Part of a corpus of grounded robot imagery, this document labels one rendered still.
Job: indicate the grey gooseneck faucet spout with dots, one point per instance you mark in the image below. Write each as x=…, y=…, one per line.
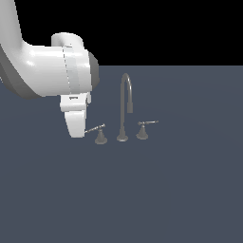
x=121, y=104

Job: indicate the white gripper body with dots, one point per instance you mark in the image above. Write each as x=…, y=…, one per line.
x=75, y=121

